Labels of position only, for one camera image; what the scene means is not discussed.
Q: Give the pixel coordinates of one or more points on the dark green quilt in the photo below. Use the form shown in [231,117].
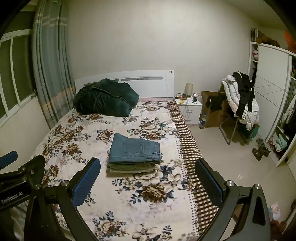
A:
[104,97]

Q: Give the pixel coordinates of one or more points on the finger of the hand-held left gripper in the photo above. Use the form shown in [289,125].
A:
[33,163]
[9,157]

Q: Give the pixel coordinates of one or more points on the beige table lamp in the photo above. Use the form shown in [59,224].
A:
[189,89]

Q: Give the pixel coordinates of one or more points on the white wardrobe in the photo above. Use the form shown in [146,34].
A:
[268,92]

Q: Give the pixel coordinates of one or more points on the metal folding chair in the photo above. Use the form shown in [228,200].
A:
[227,134]

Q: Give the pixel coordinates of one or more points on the green storage box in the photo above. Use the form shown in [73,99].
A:
[254,132]

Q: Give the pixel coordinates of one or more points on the brown checked bed sheet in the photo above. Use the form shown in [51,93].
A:
[189,148]

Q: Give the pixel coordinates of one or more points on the grey striped curtain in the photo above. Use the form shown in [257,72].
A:
[50,69]

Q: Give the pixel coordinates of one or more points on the pink packet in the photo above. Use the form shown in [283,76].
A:
[275,210]

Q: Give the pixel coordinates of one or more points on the chair with piled clothes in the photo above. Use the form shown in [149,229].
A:
[252,118]

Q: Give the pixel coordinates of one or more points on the pair of dark slippers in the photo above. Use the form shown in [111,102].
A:
[260,150]

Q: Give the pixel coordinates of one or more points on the teal folded clothes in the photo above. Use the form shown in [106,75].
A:
[281,142]

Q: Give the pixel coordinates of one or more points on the grey fleece folded pants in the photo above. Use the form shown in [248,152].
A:
[129,166]

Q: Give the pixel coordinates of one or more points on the plastic bottle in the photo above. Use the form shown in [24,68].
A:
[202,121]

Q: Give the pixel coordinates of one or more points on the white hanging garment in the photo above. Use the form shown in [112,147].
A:
[290,110]

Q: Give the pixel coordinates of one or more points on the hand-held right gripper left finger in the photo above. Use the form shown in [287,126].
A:
[84,183]

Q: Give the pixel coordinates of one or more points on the bed with floral sheet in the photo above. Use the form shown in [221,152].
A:
[97,139]

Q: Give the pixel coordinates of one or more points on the black striped clothes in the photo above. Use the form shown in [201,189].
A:
[244,97]

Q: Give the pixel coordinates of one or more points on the brown cardboard box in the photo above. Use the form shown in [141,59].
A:
[211,118]

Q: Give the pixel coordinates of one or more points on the white nightstand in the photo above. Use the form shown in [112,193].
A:
[190,113]

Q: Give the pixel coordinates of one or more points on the pink folded cloth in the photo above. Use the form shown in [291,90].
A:
[255,55]

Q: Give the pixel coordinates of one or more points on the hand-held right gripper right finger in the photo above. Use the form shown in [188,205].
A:
[209,183]

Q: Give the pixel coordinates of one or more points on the blue denim pants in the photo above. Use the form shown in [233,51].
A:
[129,148]

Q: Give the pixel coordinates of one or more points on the black garment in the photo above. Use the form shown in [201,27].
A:
[216,103]

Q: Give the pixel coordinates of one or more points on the dark cup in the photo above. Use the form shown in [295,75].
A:
[195,98]

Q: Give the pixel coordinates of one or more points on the white framed window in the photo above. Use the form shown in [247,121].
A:
[13,76]

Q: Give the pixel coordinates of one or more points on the beige folded pants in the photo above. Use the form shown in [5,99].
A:
[124,171]

